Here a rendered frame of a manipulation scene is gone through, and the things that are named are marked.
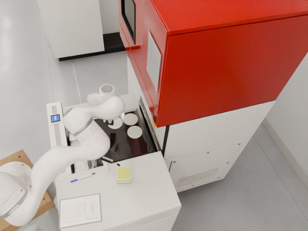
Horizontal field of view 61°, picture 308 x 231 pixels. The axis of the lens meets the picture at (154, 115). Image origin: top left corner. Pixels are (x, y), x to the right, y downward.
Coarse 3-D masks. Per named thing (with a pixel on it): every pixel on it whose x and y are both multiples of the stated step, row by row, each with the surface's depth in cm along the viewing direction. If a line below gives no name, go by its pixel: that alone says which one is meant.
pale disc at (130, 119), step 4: (124, 116) 181; (128, 116) 181; (132, 116) 181; (136, 116) 182; (124, 120) 179; (128, 120) 179; (132, 120) 180; (136, 120) 180; (128, 124) 177; (132, 124) 178
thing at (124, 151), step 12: (96, 120) 178; (108, 132) 172; (120, 132) 173; (144, 132) 174; (120, 144) 168; (132, 144) 168; (144, 144) 169; (108, 156) 162; (120, 156) 163; (132, 156) 163
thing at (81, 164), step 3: (69, 135) 172; (72, 135) 172; (78, 141) 169; (72, 144) 168; (75, 144) 168; (78, 144) 168; (78, 162) 161; (81, 162) 161; (84, 162) 161; (87, 162) 161; (75, 165) 159; (78, 165) 159; (81, 165) 159; (84, 165) 160; (87, 165) 160; (75, 168) 158; (78, 168) 158; (81, 168) 158
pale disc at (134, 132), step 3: (132, 126) 176; (135, 126) 177; (138, 126) 177; (129, 129) 175; (132, 129) 175; (135, 129) 175; (138, 129) 175; (141, 129) 175; (129, 132) 173; (132, 132) 174; (135, 132) 174; (138, 132) 174; (141, 132) 174; (129, 135) 172; (132, 135) 172; (135, 135) 172; (138, 135) 173
